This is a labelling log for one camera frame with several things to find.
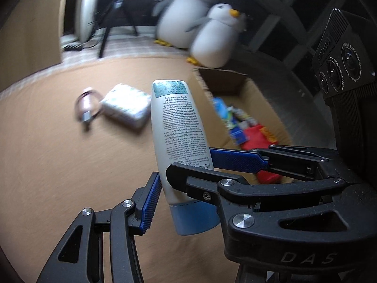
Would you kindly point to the light wooden board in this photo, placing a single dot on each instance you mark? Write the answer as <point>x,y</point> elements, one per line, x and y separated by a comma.
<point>35,35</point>

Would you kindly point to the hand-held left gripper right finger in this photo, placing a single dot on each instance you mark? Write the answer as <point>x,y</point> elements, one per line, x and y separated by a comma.
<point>253,277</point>

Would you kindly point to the white bottle with blue cap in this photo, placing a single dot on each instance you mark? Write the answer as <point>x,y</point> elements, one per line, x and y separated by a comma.
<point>173,123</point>

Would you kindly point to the large penguin plush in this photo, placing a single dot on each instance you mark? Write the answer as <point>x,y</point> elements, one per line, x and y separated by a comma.
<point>182,14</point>

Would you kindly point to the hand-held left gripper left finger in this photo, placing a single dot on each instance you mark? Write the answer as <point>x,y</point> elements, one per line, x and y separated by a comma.
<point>150,206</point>

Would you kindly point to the black tripod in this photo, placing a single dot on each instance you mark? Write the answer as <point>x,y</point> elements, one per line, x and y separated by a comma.
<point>106,35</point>

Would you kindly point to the small penguin plush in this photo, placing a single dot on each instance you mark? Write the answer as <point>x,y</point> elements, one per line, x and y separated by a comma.
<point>212,41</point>

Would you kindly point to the dark shelf unit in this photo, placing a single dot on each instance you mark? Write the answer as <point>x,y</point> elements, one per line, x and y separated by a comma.
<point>279,20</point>

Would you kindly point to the white printed tissue pack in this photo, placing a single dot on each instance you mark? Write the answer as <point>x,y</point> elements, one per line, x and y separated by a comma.
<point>125,106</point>

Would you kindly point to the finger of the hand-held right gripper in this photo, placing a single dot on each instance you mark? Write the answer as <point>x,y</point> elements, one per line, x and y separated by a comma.
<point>206,182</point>
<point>235,159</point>

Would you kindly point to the cardboard box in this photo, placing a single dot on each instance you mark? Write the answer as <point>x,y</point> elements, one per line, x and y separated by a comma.
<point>259,94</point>

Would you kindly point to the red pouch with gold print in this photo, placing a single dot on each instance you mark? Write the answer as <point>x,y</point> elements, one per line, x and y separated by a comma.
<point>259,150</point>

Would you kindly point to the black power strip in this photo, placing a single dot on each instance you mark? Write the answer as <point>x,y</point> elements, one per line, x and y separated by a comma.
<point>72,46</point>

